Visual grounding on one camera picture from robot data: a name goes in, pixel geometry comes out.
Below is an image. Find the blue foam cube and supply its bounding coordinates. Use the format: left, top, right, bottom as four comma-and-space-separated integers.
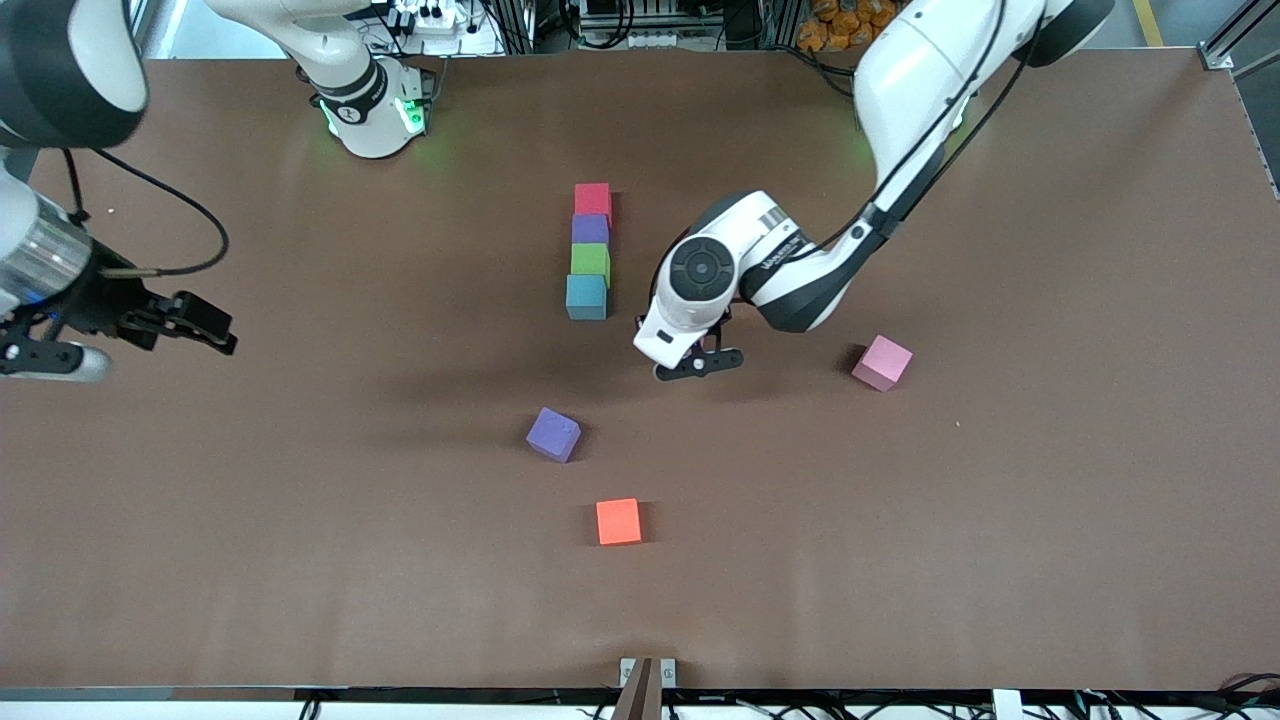
565, 274, 610, 322

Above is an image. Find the aluminium frame profile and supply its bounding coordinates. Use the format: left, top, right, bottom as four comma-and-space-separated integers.
1195, 0, 1280, 76

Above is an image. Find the orange foam cube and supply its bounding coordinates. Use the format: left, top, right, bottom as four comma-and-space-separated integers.
596, 498, 643, 547

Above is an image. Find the brown table cover sheet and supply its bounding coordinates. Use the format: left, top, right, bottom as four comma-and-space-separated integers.
0, 48, 1280, 693

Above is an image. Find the brown wooden strip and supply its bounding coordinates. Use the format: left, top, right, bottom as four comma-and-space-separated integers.
610, 657, 663, 720

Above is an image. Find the pink foam cube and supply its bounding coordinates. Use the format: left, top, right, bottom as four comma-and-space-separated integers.
851, 334, 914, 393

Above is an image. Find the orange snack bag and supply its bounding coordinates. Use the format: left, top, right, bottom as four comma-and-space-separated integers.
795, 0, 881, 53

